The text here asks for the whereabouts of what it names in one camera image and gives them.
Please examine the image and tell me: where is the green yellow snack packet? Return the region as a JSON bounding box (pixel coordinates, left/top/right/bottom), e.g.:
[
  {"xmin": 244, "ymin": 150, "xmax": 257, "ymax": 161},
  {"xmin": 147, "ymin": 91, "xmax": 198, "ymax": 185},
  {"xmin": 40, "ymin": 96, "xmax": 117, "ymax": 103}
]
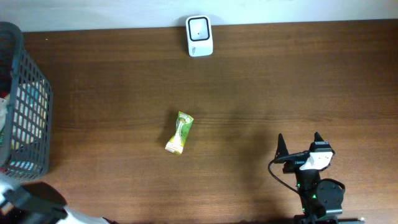
[{"xmin": 165, "ymin": 111, "xmax": 194, "ymax": 155}]

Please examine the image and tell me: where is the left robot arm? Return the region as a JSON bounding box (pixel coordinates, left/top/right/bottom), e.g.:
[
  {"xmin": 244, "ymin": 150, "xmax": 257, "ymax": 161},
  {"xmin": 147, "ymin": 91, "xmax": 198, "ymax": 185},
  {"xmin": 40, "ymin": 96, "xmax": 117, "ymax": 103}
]
[{"xmin": 1, "ymin": 174, "xmax": 114, "ymax": 224}]

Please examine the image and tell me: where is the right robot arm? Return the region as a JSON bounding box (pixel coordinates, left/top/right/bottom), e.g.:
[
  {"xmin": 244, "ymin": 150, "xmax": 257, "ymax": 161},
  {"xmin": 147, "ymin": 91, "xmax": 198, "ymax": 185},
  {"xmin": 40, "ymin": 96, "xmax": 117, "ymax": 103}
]
[{"xmin": 270, "ymin": 132, "xmax": 345, "ymax": 223}]

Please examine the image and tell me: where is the white barcode scanner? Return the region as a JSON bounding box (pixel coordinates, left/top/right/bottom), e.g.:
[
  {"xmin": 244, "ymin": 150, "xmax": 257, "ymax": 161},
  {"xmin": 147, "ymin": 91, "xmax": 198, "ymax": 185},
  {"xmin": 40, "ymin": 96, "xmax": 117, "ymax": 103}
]
[{"xmin": 185, "ymin": 16, "xmax": 213, "ymax": 57}]

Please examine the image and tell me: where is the grey plastic mesh basket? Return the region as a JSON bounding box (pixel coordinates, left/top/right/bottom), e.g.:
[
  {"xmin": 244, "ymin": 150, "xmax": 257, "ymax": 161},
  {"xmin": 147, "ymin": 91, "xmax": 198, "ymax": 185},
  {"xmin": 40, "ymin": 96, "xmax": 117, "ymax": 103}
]
[{"xmin": 1, "ymin": 22, "xmax": 53, "ymax": 182}]

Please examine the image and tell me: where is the right black camera cable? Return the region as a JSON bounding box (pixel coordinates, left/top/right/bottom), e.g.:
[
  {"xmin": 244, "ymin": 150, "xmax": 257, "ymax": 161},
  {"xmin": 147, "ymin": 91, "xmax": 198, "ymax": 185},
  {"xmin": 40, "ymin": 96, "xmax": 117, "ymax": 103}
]
[{"xmin": 267, "ymin": 159, "xmax": 300, "ymax": 194}]

